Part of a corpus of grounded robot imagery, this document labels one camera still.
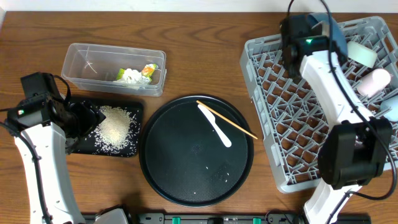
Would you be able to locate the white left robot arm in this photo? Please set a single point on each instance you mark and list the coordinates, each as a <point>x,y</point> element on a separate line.
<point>46,127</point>

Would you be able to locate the clear plastic waste bin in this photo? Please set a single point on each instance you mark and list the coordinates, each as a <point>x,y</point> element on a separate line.
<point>96,67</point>

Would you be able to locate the wooden chopstick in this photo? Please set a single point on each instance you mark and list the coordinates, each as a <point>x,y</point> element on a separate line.
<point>227,120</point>

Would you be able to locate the pink cup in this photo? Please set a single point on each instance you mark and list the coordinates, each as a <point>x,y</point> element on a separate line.
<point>374,82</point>

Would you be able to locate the green bowl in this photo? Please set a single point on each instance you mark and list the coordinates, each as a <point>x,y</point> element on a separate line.
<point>361,54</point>

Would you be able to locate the white paper napkin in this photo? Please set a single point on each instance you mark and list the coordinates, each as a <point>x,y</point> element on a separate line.
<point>133,77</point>

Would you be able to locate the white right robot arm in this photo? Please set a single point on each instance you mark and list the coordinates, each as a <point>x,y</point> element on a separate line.
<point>356,148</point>

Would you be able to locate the pile of white rice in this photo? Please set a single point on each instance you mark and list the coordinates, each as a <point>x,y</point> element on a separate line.
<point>117,134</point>

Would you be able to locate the white plastic spoon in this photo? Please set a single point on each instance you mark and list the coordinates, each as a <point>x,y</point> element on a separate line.
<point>211,118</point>

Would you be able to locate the black aluminium rail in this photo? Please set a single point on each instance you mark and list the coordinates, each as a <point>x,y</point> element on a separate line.
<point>270,218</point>

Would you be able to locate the light blue cup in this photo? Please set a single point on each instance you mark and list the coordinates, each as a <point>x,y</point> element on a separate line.
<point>391,104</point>

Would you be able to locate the grey plastic dishwasher rack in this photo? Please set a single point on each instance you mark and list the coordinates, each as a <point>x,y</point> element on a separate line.
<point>292,121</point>

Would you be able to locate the blue plate with rice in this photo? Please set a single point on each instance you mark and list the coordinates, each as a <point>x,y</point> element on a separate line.
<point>338,37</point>

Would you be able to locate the black rectangular tray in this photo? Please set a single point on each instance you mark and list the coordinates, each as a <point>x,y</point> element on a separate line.
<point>87,147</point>

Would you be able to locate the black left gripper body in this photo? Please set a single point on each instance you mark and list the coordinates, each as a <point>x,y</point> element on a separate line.
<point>82,116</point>

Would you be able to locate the yellow green snack wrapper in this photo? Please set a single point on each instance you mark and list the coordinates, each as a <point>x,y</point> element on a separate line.
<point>149,69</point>

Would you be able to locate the round black serving tray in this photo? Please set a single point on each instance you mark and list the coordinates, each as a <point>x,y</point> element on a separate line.
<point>183,158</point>

